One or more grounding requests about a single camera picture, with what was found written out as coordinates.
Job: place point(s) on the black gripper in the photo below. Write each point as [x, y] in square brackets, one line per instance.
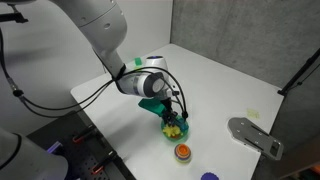
[169, 106]

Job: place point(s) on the yellow microbe shaped toy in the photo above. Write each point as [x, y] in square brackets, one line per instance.
[170, 132]

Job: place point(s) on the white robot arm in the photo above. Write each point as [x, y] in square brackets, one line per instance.
[100, 26]

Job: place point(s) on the light blue rubber toy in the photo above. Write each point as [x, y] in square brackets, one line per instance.
[184, 126]

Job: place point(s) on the green bowl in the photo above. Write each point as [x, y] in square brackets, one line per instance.
[175, 138]

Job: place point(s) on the rainbow stacked cups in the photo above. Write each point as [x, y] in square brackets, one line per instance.
[182, 154]

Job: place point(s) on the green tape piece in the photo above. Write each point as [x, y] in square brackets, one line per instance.
[138, 61]

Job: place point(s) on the blue round object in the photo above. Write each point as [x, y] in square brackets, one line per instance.
[210, 176]

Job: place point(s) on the red black clamp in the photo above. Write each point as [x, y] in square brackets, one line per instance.
[83, 134]
[104, 163]

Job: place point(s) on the yellow sticky note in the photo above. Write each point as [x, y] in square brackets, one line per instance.
[253, 113]

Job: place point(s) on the gray metal plate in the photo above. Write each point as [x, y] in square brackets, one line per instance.
[255, 136]

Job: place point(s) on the black perforated base table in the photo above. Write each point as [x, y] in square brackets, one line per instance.
[83, 153]

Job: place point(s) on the black camera bracket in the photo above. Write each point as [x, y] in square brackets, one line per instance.
[15, 16]

